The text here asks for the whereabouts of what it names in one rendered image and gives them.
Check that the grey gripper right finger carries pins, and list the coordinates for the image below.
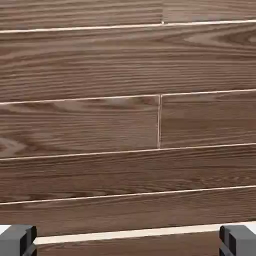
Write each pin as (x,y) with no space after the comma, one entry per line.
(240,241)

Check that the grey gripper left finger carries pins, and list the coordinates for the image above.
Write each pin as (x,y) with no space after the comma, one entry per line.
(15,241)

